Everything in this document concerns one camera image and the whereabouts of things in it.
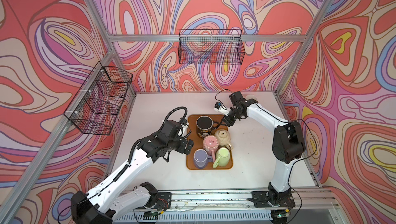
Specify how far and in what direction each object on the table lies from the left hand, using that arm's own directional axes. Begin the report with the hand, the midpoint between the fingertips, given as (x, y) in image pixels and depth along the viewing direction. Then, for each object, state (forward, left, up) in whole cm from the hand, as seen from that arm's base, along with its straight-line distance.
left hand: (187, 140), depth 76 cm
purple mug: (-6, -7, -10) cm, 13 cm away
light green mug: (-5, -18, -6) cm, 19 cm away
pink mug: (+2, -12, -7) cm, 14 cm away
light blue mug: (+36, -41, -8) cm, 55 cm away
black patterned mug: (+13, -9, -6) cm, 17 cm away
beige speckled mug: (+6, -20, -9) cm, 22 cm away
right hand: (+16, -22, -9) cm, 29 cm away
